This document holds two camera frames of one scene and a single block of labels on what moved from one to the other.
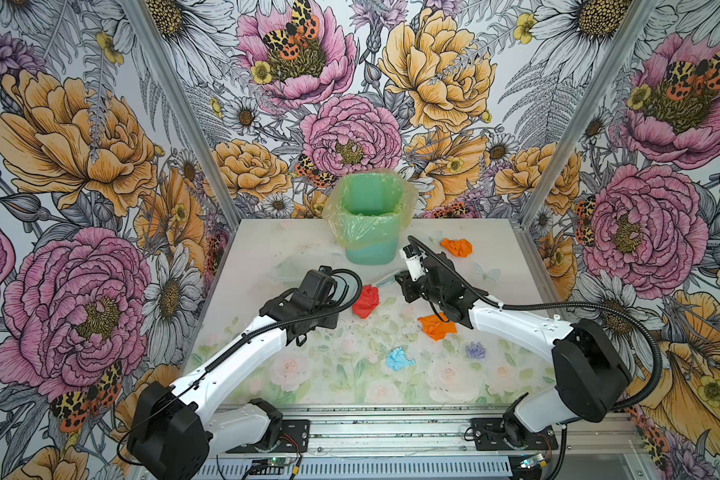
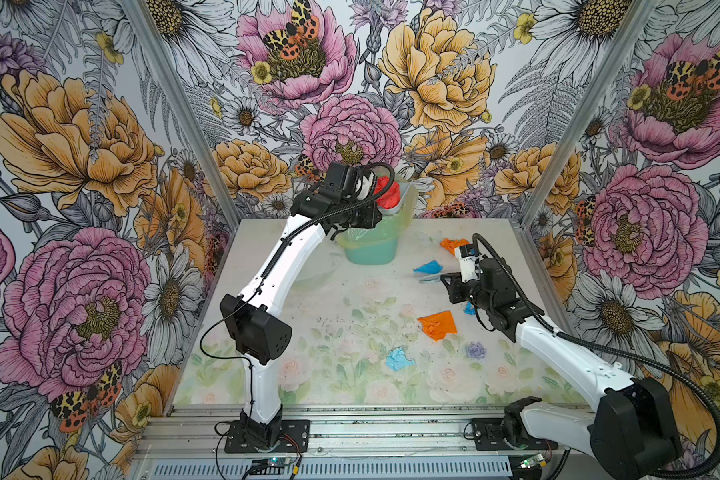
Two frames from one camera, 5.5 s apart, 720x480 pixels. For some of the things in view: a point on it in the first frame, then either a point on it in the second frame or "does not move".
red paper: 367,302 to 390,199
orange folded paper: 437,328 does not move
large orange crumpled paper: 459,248 does not move
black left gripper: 331,324 to 369,220
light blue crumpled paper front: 397,360 does not move
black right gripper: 407,286 to 454,292
